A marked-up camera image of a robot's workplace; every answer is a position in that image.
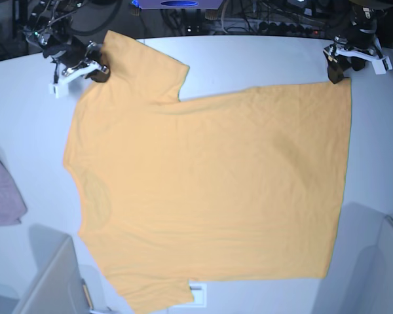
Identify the grey partition panel right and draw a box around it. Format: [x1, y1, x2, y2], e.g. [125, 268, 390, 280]
[312, 203, 393, 313]

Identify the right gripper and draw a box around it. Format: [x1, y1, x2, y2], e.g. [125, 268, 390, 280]
[26, 27, 111, 98]

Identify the grey partition panel left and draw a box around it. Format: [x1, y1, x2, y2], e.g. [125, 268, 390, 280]
[13, 224, 90, 314]

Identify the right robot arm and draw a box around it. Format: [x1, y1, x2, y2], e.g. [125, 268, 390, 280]
[22, 1, 122, 98]

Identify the black power strip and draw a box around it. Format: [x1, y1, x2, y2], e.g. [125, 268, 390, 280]
[255, 22, 326, 39]

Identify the orange T-shirt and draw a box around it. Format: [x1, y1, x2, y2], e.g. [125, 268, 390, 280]
[63, 31, 352, 313]

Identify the orange pencil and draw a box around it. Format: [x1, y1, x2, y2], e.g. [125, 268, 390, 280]
[82, 283, 94, 309]

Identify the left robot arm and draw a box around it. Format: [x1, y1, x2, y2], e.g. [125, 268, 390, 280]
[323, 1, 393, 84]

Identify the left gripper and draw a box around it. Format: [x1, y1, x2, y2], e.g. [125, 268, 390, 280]
[324, 26, 393, 84]

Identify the pink folded cloth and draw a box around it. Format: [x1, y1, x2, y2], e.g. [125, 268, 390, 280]
[0, 160, 28, 226]

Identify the grey partition panel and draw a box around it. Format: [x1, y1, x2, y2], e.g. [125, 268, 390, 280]
[13, 224, 90, 314]
[312, 203, 393, 313]

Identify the white table cable slot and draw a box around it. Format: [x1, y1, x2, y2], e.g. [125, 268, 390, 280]
[189, 283, 208, 307]

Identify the blue purple base device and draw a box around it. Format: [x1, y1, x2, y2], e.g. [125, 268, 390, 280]
[132, 0, 223, 10]

